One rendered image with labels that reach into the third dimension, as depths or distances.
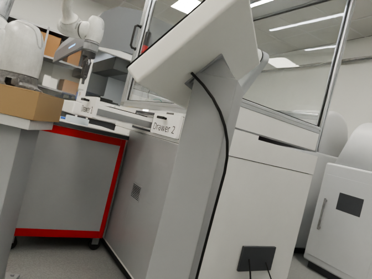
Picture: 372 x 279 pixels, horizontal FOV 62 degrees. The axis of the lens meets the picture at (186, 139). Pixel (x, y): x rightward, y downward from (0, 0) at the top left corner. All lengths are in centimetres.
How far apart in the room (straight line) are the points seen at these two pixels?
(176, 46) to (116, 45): 200
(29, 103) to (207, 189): 78
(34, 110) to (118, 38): 153
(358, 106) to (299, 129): 296
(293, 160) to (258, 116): 39
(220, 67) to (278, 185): 110
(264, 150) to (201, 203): 93
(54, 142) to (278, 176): 128
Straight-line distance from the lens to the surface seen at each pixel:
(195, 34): 71
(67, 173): 192
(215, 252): 168
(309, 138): 198
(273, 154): 176
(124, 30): 273
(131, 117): 171
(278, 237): 198
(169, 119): 155
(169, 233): 88
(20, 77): 142
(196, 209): 84
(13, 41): 144
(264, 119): 168
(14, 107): 133
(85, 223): 204
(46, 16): 611
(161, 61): 71
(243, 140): 160
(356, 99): 487
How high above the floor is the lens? 84
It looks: level
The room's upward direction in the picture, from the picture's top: 14 degrees clockwise
